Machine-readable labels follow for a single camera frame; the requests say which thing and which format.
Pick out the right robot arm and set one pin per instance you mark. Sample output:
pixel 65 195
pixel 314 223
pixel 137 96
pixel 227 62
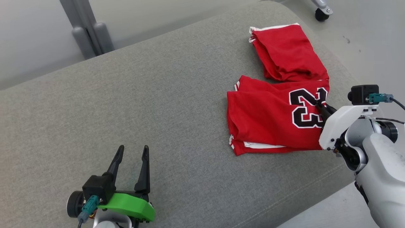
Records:
pixel 383 177

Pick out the grey metal partition post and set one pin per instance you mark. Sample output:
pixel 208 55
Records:
pixel 82 25

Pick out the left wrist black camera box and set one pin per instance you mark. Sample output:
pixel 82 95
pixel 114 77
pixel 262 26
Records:
pixel 96 186

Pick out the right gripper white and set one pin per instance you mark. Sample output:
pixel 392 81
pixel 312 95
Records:
pixel 345 118

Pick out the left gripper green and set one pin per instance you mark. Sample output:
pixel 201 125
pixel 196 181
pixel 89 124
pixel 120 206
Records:
pixel 133 204

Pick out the red jersey with number 23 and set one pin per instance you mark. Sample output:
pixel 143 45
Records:
pixel 262 117

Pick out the red shorts with white trim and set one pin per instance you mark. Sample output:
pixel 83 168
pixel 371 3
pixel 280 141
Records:
pixel 284 53

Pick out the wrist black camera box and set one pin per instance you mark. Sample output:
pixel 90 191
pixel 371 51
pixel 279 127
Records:
pixel 96 186
pixel 362 94

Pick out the grey fabric sofa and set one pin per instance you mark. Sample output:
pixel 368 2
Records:
pixel 158 110

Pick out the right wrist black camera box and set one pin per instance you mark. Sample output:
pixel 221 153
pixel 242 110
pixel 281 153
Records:
pixel 362 94

